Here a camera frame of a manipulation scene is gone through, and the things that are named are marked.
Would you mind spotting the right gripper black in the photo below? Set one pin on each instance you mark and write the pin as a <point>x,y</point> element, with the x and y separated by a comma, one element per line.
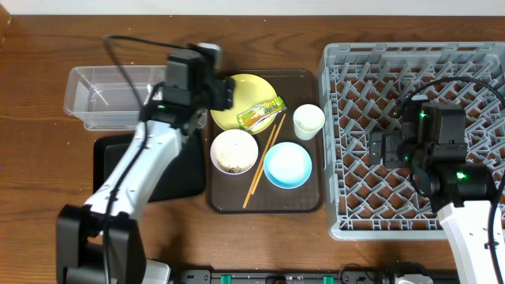
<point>390,140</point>

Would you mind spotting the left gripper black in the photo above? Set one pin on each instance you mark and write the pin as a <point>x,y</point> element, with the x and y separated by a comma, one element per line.
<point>225,95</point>

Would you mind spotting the yellow plate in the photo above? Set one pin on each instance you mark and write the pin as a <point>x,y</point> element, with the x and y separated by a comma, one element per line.
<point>249,91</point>

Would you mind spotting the green snack wrapper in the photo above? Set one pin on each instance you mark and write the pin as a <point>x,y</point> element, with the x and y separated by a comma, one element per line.
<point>254,116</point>

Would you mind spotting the white bowl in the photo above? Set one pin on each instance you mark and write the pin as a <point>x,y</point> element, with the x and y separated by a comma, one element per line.
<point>229,133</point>

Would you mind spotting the white paper cup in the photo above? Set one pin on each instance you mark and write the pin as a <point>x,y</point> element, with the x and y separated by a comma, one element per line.
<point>308,121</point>

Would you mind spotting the light blue bowl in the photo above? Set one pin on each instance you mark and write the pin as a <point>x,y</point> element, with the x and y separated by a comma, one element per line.
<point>287,165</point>

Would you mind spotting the pile of rice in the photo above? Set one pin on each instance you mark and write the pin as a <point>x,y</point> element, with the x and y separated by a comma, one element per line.
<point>235,154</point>

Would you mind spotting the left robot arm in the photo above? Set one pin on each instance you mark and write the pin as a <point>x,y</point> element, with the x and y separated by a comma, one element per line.
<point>100,242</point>

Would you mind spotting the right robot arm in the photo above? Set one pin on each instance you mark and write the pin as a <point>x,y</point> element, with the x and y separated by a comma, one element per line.
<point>464,196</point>

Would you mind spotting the grey dishwasher rack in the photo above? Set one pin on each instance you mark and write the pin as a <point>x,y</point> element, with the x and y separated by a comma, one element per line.
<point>359,86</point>

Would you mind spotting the black waste tray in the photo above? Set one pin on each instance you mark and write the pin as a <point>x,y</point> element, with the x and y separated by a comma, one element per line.
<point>184,177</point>

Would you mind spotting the clear plastic bin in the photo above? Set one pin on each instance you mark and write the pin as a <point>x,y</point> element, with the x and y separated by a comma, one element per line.
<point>101,98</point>

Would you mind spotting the brown serving tray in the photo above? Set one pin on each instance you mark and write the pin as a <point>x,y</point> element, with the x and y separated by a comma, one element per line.
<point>227,194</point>

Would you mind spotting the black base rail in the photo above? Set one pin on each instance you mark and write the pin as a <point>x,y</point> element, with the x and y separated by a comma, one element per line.
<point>261,277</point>

